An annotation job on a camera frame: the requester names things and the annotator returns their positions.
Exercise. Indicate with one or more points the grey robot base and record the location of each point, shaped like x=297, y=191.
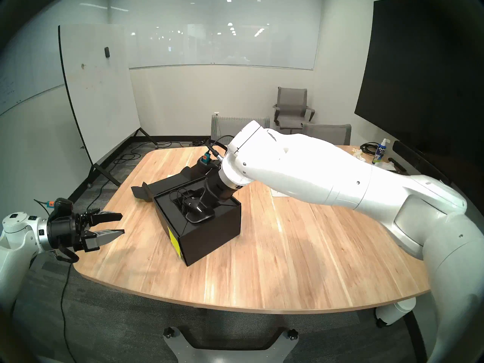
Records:
x=185, y=349

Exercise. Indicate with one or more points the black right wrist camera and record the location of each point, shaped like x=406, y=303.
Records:
x=202, y=165

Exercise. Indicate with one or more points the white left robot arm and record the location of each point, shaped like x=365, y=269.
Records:
x=15, y=233

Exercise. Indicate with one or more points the glass wall board with writing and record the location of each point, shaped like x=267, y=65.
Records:
x=26, y=71

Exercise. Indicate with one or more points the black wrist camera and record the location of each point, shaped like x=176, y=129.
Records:
x=202, y=165
x=64, y=207

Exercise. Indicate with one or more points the small yellow sticky note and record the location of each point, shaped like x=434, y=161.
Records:
x=174, y=243

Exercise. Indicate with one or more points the rolling whiteboard on stand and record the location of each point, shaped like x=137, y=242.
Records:
x=98, y=97

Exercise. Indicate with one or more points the large black wall screen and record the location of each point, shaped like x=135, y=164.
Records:
x=416, y=82

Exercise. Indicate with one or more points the black cardboard box with lid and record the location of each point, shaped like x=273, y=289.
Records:
x=211, y=237

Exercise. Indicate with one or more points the silver table outlet plate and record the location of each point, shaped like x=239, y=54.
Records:
x=278, y=193

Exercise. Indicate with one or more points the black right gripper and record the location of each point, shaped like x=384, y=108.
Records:
x=217, y=188

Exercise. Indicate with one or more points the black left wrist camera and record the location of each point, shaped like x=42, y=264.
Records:
x=64, y=207

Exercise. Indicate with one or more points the whiteboard cleaner spray bottle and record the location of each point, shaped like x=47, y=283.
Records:
x=379, y=154

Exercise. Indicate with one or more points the black computer mouse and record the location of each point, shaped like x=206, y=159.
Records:
x=198, y=216

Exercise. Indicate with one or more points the large glass wall board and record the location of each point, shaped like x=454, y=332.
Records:
x=227, y=44

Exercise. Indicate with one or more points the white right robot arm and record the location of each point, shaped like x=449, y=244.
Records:
x=321, y=177

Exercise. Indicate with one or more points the grey swivel office chair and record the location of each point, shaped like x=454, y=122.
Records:
x=291, y=101

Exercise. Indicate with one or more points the crumpled white tissue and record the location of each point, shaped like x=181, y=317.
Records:
x=385, y=165
x=358, y=154

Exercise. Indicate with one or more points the black video sound bar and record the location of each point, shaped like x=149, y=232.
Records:
x=419, y=163

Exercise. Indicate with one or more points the wide grey mesh chair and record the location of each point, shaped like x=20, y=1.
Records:
x=227, y=126

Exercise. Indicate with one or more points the grey fabric chair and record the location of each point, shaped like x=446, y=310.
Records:
x=332, y=133

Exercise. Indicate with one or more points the white wheeled cylinder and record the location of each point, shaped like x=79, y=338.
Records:
x=393, y=313

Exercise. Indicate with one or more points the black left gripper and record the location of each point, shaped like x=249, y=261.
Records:
x=66, y=231

